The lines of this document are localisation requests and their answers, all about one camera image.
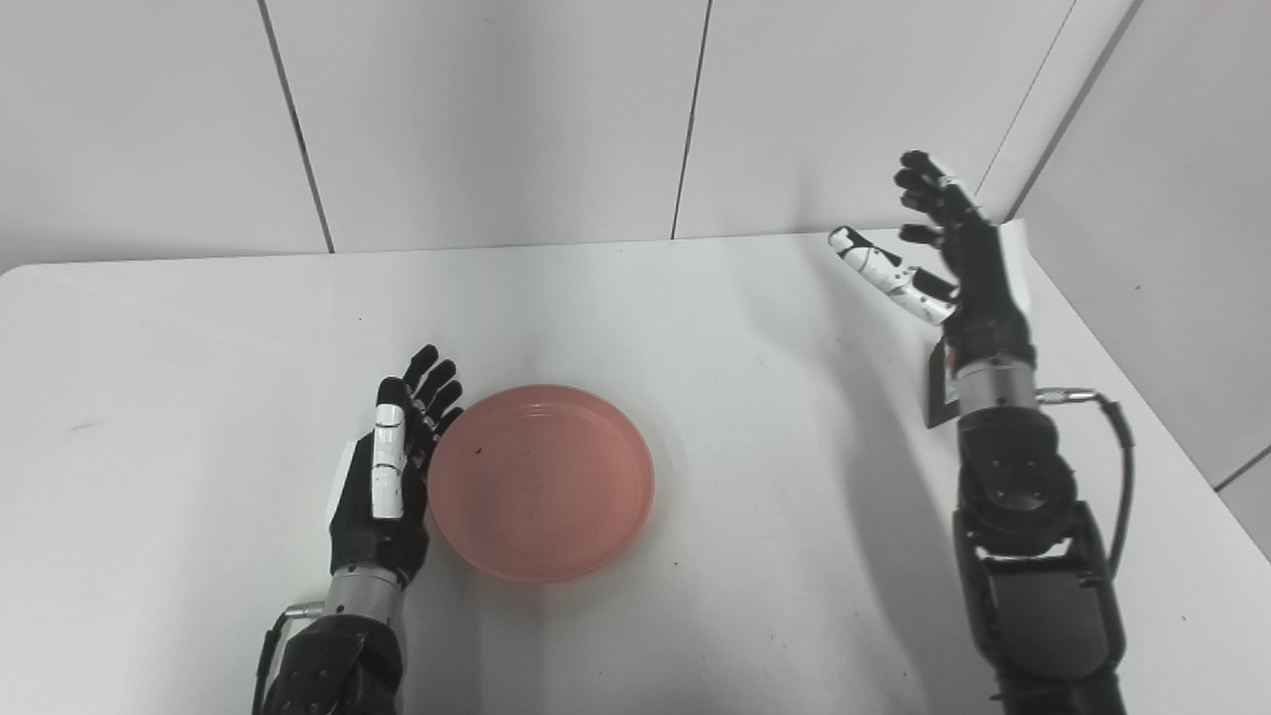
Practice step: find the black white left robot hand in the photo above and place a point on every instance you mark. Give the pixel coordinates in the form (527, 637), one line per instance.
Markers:
(372, 541)

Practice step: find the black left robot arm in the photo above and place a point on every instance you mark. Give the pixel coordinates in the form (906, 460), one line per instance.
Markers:
(333, 665)

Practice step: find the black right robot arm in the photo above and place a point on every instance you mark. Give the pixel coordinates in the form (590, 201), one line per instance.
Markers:
(1033, 596)

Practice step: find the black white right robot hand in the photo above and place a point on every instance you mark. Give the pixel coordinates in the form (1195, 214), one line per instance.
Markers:
(983, 288)

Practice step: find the pink round plate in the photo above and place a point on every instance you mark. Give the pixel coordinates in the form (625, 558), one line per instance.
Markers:
(541, 482)

